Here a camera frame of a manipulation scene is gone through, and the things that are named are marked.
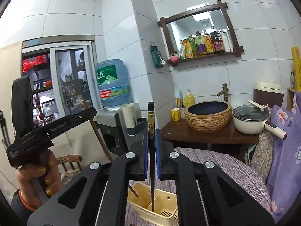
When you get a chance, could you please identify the black gold chopstick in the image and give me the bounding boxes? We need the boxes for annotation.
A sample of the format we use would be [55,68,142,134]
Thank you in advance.
[148,102,155,212]

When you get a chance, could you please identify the left hand yellow nails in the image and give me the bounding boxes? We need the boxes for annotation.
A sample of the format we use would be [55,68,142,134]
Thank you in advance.
[15,150,63,211]

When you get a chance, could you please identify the purple striped tablecloth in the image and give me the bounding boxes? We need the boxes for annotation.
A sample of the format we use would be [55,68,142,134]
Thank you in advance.
[125,148,274,225]

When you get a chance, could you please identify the water dispenser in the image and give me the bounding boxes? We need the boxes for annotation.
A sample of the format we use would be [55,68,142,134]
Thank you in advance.
[96,106,142,158]

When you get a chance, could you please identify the dark wooden counter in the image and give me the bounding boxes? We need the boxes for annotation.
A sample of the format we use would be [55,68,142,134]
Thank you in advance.
[160,118,259,144]

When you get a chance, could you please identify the cream plastic utensil holder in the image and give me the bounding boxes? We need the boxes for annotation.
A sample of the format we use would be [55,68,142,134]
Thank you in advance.
[128,182,179,226]

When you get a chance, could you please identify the wooden chair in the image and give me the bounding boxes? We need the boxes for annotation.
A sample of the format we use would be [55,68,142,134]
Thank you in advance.
[57,155,83,179]

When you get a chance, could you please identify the yellow mug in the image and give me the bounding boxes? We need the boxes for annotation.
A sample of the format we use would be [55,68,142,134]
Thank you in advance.
[170,108,181,121]

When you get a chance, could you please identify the woven basin sink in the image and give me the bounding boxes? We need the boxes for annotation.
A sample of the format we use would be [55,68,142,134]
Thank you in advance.
[185,101,232,132]

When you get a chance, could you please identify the yellow soap bottle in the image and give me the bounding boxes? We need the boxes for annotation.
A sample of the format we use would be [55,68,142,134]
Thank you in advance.
[184,89,195,108]

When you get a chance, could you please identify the window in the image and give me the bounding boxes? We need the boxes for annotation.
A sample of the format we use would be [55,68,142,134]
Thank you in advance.
[22,41,102,117]

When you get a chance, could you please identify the blue water jug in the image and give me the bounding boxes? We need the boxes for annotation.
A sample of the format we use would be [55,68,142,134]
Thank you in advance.
[95,59,131,108]

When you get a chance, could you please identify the brass faucet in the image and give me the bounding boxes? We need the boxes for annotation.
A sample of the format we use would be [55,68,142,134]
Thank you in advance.
[217,83,229,102]

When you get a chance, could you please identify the white pot with lid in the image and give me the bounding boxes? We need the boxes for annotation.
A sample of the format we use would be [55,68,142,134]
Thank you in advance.
[233,105,287,140]

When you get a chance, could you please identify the green hanging packet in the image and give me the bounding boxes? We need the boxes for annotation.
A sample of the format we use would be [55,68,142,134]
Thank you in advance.
[150,45,166,68]

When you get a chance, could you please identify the pink bowl on shelf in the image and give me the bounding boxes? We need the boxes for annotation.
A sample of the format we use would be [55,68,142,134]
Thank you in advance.
[169,54,180,63]

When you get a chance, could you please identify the yellow oil bottle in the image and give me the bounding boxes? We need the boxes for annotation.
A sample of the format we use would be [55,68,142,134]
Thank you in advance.
[182,39,193,59]

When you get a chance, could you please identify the purple floral cloth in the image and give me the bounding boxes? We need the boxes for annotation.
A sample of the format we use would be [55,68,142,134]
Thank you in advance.
[266,92,300,224]

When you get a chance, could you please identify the rice cooker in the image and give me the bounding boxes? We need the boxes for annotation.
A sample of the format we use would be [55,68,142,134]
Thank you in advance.
[253,82,284,108]

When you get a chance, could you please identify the wooden framed mirror shelf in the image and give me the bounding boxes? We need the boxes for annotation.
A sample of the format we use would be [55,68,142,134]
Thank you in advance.
[158,0,244,67]

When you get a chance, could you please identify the dark soy sauce bottle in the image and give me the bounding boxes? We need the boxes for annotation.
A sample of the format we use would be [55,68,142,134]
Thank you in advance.
[210,26,226,54]

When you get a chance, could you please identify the yellow box roll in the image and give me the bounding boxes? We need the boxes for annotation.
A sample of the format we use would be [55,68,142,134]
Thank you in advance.
[291,47,301,91]

